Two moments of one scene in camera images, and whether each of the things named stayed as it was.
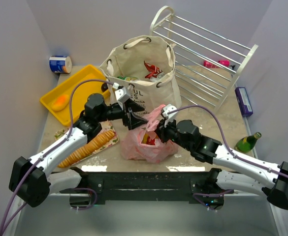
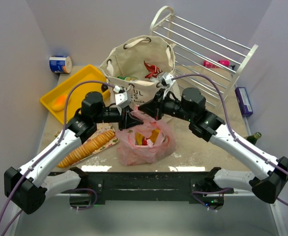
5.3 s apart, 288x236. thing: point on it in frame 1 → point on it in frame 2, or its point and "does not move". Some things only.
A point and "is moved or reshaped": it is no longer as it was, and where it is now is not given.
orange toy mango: x=60 y=103 does not move
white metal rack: x=208 y=62 does not move
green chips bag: x=127 y=78 does not move
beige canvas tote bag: x=145 y=66 does not move
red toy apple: x=151 y=141 → x=144 y=141
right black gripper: x=164 y=129 → x=159 y=105
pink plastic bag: x=140 y=142 is moved or reshaped
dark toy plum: x=104 y=87 does not move
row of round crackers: x=93 y=145 does not move
